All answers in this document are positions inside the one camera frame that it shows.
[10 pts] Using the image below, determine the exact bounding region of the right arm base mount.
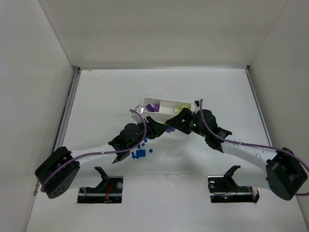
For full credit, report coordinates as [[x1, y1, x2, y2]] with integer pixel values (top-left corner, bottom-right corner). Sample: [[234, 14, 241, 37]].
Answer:
[[208, 165, 260, 203]]

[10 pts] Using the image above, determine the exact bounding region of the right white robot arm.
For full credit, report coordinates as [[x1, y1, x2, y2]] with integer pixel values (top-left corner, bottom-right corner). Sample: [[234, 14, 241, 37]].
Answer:
[[166, 108, 308, 201]]

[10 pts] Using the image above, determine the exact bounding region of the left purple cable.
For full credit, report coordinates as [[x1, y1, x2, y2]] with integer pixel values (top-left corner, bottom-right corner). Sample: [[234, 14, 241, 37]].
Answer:
[[40, 109, 148, 193]]

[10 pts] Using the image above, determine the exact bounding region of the purple lego brick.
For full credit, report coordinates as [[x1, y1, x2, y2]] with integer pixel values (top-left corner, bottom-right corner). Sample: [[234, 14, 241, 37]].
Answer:
[[145, 104, 155, 112]]

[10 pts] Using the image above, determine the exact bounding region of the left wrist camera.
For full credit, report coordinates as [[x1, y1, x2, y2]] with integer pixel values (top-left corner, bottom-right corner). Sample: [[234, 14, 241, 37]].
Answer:
[[131, 105, 144, 120]]

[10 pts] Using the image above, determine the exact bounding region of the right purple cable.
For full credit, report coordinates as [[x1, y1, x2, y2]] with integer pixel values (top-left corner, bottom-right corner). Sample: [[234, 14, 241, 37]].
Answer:
[[197, 99, 309, 195]]

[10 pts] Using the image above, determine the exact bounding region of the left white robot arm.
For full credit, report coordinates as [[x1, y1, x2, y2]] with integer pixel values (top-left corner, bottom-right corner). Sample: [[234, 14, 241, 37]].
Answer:
[[35, 116, 168, 199]]

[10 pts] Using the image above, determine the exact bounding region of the blue lego pile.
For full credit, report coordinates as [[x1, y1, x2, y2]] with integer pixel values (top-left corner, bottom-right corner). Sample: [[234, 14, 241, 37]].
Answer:
[[131, 149, 146, 159]]

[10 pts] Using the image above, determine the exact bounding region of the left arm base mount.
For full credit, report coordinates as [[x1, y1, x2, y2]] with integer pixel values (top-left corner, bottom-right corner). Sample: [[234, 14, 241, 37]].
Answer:
[[77, 167, 124, 204]]

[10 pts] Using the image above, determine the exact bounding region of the small lime lego piece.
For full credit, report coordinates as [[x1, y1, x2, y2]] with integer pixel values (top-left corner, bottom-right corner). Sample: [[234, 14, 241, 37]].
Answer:
[[180, 104, 191, 110]]

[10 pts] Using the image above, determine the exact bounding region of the white three-compartment tray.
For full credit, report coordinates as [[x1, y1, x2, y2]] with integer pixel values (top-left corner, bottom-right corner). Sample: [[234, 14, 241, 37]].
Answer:
[[141, 97, 192, 122]]

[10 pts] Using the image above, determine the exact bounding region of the purple cable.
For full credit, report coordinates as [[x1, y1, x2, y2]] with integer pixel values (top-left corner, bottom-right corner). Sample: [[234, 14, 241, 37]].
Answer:
[[197, 99, 309, 195], [40, 109, 148, 193]]

